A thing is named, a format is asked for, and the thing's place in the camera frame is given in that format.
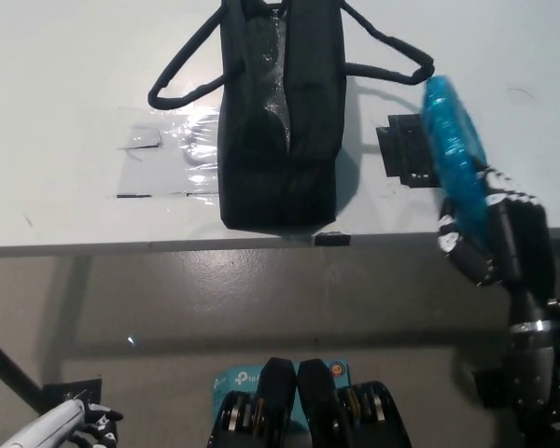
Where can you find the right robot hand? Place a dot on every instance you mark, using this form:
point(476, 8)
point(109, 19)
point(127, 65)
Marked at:
point(518, 242)

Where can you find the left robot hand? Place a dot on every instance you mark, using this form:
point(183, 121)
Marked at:
point(100, 422)

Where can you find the blue plate stack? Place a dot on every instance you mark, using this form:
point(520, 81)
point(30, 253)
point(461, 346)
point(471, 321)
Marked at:
point(452, 149)

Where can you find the black fabric tote bag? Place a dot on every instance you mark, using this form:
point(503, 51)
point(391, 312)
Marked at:
point(270, 186)

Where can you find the black table leg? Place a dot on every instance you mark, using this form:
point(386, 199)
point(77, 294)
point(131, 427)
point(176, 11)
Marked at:
point(9, 368)

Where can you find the teal tp-link box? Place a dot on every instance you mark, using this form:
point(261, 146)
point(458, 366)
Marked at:
point(238, 378)

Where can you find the large black tape patch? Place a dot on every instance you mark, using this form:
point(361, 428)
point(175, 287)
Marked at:
point(401, 149)

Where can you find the small black tape strip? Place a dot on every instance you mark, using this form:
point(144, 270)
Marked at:
point(331, 239)

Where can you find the grey tape piece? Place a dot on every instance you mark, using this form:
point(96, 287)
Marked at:
point(140, 139)

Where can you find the clear plastic tape sheet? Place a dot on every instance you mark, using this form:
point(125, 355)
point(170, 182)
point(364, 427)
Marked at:
point(196, 140)

